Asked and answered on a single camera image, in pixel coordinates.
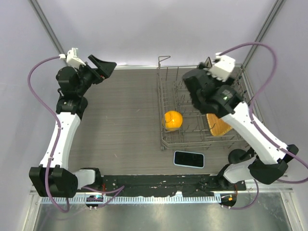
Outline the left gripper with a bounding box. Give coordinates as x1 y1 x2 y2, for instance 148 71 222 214
75 55 116 96

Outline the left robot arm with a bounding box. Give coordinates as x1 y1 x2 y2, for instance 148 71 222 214
29 54 117 198

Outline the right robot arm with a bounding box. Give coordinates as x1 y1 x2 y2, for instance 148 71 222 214
182 68 298 190

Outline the phone in light blue case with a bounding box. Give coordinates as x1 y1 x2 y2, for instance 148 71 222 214
173 151 205 168

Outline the floral square plate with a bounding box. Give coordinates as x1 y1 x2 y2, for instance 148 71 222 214
204 57 212 69

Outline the yellow bowl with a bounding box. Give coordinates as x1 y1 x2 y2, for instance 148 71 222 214
162 111 183 131

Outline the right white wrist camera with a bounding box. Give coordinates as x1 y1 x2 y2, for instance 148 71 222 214
209 52 236 82

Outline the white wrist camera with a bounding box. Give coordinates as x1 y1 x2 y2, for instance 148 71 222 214
59 48 86 70
209 52 236 82

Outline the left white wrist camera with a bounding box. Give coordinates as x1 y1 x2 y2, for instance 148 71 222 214
59 48 86 70

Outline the grey wire dish rack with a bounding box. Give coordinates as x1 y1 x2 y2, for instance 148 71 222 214
157 55 248 150

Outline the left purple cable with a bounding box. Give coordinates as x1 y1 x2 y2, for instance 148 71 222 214
27 55 126 214

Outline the purple cable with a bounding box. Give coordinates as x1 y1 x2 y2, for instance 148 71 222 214
221 42 308 209
27 55 126 214

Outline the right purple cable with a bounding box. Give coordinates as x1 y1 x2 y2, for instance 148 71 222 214
221 42 308 209

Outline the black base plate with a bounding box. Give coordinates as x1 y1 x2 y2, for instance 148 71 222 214
98 174 246 197

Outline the white cable duct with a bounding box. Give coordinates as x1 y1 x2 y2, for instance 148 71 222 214
40 195 222 205

